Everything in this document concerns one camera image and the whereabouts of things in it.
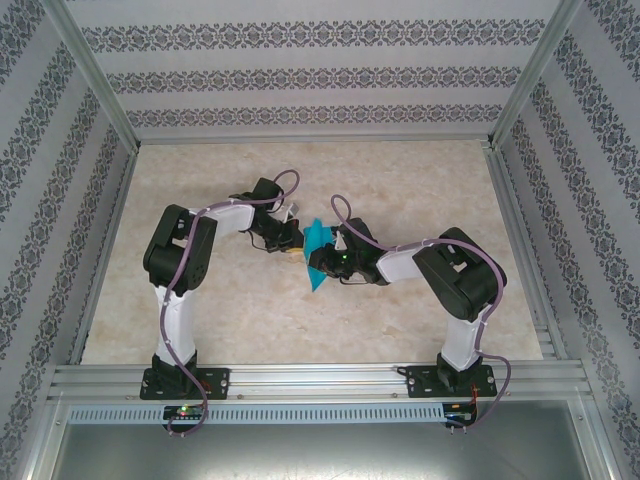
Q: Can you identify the aluminium frame crossbar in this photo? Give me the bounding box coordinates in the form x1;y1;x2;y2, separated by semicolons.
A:
132;130;496;147

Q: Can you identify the slotted grey cable duct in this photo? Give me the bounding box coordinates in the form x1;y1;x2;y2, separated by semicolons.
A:
67;402;484;426

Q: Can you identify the grey metal sheet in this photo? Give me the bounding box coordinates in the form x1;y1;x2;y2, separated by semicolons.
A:
29;422;619;480

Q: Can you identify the aluminium mounting rail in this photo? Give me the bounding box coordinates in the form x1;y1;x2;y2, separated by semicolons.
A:
47;362;596;401

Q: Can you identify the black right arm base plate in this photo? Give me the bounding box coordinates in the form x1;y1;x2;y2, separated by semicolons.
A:
397;364;499;400

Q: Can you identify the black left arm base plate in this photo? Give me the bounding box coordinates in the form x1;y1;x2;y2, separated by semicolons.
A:
139;367;231;401

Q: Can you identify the aluminium frame post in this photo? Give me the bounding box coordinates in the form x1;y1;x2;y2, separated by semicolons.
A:
484;0;586;151
39;0;144;154

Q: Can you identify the aluminium side rail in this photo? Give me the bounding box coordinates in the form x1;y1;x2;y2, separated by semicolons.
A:
67;147;141;366
482;142;571;361

